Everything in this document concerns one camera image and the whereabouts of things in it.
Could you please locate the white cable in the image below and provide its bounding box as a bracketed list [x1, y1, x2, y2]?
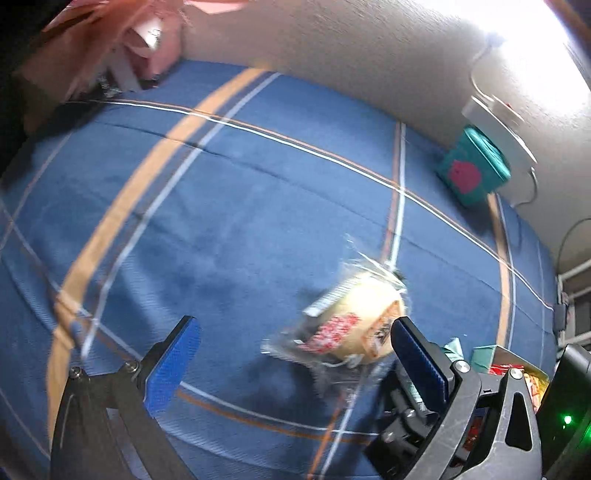
[470, 32, 505, 100]

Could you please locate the yellow snack packet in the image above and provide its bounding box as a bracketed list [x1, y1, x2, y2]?
[526, 371, 551, 411]

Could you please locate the teal cube box pink pattern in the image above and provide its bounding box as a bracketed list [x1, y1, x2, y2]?
[436, 126, 512, 209]

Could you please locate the white shelf rack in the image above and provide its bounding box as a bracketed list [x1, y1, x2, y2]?
[556, 258, 591, 342]

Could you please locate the shallow teal cardboard box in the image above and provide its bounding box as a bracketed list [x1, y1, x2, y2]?
[471, 344, 552, 416]

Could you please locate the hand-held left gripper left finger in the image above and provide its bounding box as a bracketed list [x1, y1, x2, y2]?
[48, 315, 202, 480]

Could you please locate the bun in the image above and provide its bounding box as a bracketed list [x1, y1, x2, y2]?
[261, 233, 409, 402]

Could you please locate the long black cable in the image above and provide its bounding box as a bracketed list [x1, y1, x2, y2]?
[556, 217, 591, 278]

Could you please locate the black power strip cable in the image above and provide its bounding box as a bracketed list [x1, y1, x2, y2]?
[515, 168, 539, 207]

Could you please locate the pink flower box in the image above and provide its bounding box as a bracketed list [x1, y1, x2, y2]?
[9, 0, 250, 134]

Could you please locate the blue plaid blanket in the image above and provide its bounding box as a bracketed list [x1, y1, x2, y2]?
[0, 60, 559, 480]

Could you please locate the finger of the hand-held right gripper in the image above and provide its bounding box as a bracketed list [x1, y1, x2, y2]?
[366, 378, 440, 478]

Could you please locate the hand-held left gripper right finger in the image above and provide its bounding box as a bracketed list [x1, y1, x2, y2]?
[390, 316, 543, 480]

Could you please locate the white power strip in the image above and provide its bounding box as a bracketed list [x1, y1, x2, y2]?
[462, 95, 539, 164]

